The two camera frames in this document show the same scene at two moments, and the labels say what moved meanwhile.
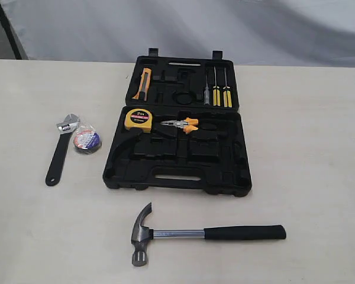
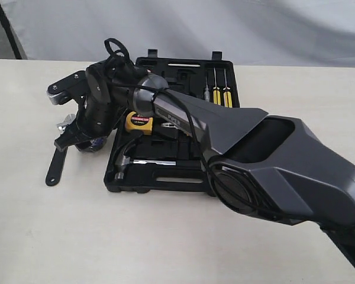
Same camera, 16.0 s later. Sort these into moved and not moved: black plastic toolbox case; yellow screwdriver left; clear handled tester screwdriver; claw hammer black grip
Moved: claw hammer black grip
Not moved: yellow screwdriver left; black plastic toolbox case; clear handled tester screwdriver
